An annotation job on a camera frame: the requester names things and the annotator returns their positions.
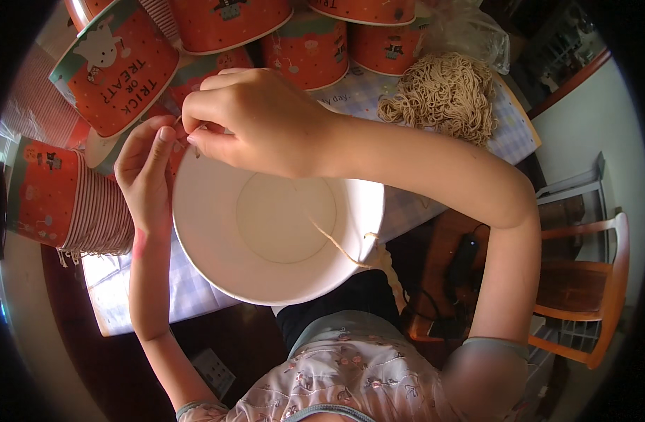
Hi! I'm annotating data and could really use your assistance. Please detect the person's right hand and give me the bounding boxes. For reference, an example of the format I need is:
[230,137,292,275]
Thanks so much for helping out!
[181,68,345,180]

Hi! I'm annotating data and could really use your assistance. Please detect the person's left hand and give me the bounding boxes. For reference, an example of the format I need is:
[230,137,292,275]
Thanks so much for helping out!
[114,115,178,238]

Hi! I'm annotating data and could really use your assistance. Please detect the white-lined paper bucket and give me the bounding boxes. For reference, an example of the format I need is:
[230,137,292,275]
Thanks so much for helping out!
[167,100,386,307]

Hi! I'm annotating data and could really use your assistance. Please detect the beige twine string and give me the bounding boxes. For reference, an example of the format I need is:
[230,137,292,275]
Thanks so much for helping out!
[175,119,408,313]

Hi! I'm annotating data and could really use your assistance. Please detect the nested stack of orange buckets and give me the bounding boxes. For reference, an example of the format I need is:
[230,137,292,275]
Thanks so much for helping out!
[6,136,137,268]

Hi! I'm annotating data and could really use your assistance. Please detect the blue checked tablecloth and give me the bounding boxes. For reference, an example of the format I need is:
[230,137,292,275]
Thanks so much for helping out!
[81,66,542,338]

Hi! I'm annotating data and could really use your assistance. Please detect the heap of orange printed buckets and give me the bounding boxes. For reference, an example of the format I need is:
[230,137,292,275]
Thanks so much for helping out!
[48,0,435,177]

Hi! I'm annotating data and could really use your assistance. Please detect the bundle of beige twine pieces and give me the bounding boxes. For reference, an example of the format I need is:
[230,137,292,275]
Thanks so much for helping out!
[378,51,498,148]

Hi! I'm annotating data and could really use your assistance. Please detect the person's legs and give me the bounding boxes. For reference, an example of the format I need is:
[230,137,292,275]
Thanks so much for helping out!
[276,268,403,351]

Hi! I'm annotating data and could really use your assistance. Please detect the white power strip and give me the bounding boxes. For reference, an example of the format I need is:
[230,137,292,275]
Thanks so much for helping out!
[192,348,237,399]

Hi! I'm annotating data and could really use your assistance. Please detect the brown wooden seat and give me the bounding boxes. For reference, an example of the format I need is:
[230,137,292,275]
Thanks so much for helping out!
[404,208,493,344]

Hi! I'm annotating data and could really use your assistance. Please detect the clear plastic bag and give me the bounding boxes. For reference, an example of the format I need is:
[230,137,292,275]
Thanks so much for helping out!
[423,0,512,76]

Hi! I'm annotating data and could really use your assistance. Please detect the person's body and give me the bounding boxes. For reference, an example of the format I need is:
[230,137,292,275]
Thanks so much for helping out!
[143,211,542,422]

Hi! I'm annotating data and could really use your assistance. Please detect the dark cluttered shelf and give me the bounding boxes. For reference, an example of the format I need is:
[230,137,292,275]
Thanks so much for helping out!
[507,0,604,109]

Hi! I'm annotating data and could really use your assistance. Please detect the orange wooden chair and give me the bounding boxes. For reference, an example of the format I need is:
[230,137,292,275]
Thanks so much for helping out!
[528,212,631,370]

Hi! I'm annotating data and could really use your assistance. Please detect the black power adapter with cable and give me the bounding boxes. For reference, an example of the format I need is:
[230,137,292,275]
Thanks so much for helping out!
[401,224,493,341]

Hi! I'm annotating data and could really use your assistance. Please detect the grey metal frame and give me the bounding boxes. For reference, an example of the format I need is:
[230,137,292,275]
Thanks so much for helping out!
[535,152,612,264]

